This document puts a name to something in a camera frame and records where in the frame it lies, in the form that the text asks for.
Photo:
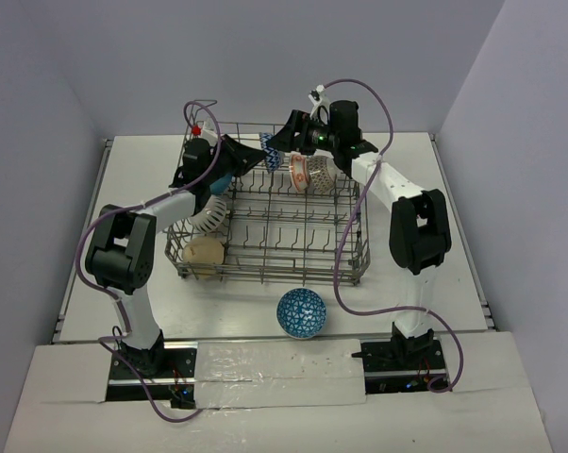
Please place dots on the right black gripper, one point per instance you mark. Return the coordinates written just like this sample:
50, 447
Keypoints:
286, 141

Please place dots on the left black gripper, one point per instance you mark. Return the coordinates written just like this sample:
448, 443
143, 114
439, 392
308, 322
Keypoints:
224, 154

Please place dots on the red patterned bowl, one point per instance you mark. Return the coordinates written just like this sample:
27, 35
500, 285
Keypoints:
273, 158

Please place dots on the orange floral bowl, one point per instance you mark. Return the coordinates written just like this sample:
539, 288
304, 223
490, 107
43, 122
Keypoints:
299, 173

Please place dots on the plain blue bowl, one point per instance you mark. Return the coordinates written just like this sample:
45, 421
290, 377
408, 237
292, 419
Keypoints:
220, 185

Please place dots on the grey patterned bowl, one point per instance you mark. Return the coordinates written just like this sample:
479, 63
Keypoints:
322, 173

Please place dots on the grey wire dish rack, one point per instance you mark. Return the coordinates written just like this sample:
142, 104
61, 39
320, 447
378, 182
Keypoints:
273, 233

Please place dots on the yellow bowl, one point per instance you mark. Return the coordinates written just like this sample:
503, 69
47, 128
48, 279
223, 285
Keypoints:
202, 255

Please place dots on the blue patterned bowl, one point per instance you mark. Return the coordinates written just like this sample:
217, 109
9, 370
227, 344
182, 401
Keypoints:
301, 313

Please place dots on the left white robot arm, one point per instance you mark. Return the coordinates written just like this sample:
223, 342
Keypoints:
121, 242

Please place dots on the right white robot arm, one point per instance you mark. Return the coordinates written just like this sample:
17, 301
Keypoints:
419, 236

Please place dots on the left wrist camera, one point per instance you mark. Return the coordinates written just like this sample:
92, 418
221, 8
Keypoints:
206, 130

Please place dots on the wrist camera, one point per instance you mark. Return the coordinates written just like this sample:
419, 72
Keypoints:
319, 101
206, 130

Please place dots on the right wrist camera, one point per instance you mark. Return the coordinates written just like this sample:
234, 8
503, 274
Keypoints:
319, 101

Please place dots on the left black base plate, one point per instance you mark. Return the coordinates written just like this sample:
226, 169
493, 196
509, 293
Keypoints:
172, 381

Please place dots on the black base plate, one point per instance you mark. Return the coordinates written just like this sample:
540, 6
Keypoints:
172, 381
383, 374

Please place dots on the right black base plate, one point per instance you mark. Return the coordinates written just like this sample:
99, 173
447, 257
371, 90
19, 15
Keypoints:
383, 374

